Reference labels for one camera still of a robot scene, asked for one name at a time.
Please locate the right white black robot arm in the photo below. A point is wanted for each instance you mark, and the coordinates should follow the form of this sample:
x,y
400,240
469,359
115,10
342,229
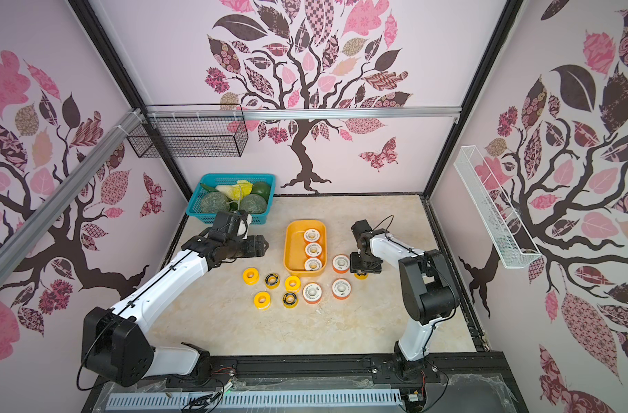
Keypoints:
x,y
428,293

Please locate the black wire wall basket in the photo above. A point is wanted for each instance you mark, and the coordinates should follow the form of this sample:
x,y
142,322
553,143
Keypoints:
x,y
191,131

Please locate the green round fruit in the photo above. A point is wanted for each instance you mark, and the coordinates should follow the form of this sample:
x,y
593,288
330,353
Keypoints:
x,y
262,189

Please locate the white slotted cable duct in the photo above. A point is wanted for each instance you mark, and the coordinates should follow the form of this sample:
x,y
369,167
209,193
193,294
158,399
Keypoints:
x,y
255,401

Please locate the green pumpkin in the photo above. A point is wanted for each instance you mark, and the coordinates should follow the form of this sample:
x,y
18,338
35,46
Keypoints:
x,y
253,204
213,203

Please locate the yellow plastic storage box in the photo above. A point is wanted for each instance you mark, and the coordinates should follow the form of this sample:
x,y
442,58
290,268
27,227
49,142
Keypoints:
x,y
294,251

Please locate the aluminium rail on left wall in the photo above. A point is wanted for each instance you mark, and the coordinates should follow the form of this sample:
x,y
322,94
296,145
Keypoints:
x,y
20,244

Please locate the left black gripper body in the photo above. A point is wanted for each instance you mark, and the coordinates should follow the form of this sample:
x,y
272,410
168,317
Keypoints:
x,y
238,247

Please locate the aluminium rail on back wall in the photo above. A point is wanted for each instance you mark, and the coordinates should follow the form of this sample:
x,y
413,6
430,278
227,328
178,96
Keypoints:
x,y
314,112

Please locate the orange white sealing tape roll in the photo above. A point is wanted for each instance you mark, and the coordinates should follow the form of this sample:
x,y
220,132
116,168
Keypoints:
x,y
341,264
312,293
312,235
341,289
313,250
313,264

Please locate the green pumpkin right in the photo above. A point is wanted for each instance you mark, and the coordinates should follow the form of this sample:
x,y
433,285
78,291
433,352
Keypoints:
x,y
253,204

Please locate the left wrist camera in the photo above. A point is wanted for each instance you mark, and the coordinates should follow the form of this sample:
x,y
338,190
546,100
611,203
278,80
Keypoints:
x,y
244,221

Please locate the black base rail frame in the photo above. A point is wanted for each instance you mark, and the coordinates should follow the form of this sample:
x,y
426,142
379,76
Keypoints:
x,y
462,382

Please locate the aluminium rail on wall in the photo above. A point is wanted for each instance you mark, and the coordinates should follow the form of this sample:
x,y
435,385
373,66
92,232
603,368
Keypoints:
x,y
314,112
20,244

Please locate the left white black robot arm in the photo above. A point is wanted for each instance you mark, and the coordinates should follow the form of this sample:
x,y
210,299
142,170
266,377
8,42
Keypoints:
x,y
115,340

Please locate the white wire wall shelf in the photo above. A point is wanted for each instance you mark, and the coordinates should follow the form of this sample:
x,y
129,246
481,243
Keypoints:
x,y
484,180

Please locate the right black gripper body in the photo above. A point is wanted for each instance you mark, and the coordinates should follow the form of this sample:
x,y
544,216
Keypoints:
x,y
358,261

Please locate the yellow white vegetable toy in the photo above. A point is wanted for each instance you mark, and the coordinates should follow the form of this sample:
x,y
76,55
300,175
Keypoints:
x,y
235,192

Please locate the green pumpkin left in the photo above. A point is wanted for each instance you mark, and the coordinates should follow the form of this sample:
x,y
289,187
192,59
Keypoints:
x,y
213,203

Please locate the teal plastic basket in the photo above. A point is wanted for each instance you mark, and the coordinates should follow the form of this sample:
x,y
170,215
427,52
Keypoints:
x,y
210,181

